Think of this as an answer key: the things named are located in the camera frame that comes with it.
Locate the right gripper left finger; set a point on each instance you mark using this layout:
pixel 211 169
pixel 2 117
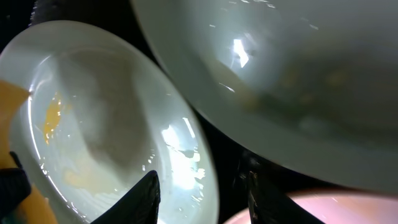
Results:
pixel 140 205

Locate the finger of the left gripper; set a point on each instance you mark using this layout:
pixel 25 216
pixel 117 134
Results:
pixel 15 186

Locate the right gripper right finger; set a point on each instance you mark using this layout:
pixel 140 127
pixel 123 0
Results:
pixel 266 186

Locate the green yellow sponge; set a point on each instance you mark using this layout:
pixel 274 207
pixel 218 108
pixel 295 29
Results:
pixel 35 209

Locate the mint green plate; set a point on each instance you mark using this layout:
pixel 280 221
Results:
pixel 100 115
pixel 310 85

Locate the round black tray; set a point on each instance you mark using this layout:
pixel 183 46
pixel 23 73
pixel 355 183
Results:
pixel 231 159

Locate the pink plate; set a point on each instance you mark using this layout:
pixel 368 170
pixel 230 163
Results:
pixel 340 208

